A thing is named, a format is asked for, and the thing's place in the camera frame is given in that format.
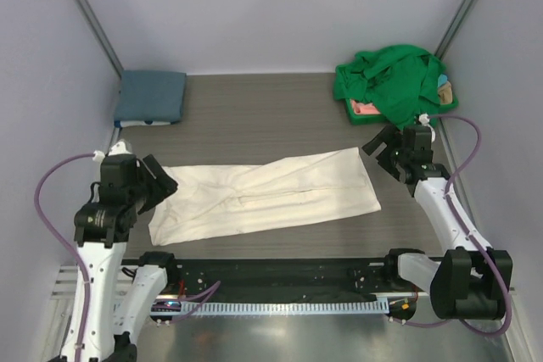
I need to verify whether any cream white t shirt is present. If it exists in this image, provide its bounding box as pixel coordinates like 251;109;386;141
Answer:
148;148;381;246

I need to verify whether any green plastic bin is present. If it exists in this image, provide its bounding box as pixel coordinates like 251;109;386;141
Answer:
334;63;459;125

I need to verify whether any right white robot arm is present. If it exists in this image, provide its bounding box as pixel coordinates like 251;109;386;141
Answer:
362;125;512;322

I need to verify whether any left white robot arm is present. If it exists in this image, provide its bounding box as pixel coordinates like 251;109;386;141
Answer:
57;153;181;361

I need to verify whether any pink t shirt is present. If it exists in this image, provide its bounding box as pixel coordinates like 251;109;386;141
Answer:
350;99;380;116

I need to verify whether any green t shirt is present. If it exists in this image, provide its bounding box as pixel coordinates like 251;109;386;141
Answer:
333;45;446;129

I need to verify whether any cyan blue t shirt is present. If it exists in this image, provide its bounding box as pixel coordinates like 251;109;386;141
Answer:
437;74;448;87

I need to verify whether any folded blue t shirt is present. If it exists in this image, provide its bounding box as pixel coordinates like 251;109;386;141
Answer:
114;70;187;125

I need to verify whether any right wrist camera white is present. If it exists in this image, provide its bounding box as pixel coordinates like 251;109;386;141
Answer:
417;114;436;143

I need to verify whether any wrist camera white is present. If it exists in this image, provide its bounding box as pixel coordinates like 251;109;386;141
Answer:
417;114;436;143
92;139;132;163

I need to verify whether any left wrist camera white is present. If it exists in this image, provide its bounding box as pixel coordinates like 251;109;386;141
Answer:
92;139;132;163

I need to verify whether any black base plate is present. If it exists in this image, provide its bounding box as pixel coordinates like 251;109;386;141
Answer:
163;258;425;304

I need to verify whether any slotted cable duct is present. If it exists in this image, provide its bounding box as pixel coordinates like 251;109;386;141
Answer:
150;298;390;316

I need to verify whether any left aluminium frame post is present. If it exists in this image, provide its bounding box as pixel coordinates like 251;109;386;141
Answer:
74;0;124;77

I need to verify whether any aluminium frame post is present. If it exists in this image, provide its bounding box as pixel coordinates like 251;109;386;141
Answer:
74;0;124;77
434;0;478;60

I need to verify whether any right aluminium frame post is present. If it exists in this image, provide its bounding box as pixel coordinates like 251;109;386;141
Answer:
434;0;478;60

